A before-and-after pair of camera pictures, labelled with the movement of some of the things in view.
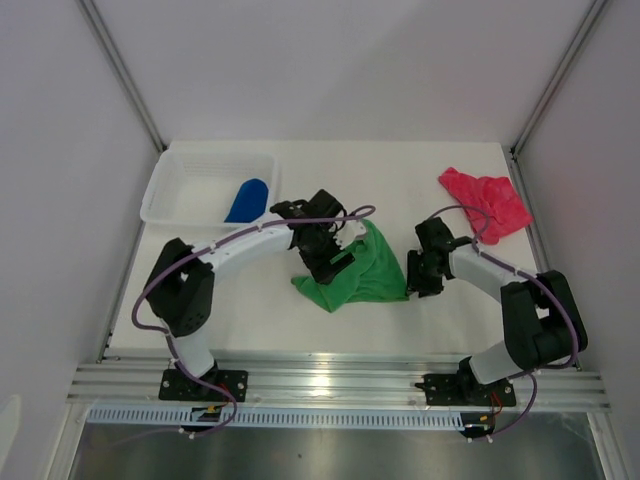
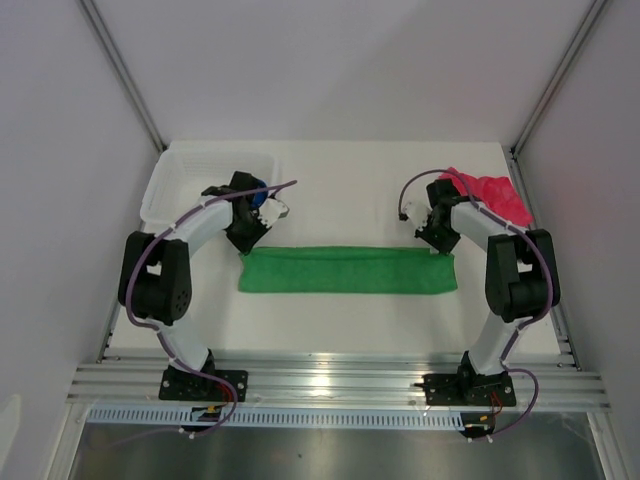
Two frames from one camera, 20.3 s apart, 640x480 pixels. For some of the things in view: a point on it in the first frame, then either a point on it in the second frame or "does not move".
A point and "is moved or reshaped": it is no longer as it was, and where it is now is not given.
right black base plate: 464,390 does not move
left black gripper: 321,268 to 245,245
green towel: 373,278 is moved or reshaped
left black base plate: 176,386 does not move
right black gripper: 425,288 to 444,248
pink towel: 507,215 does not move
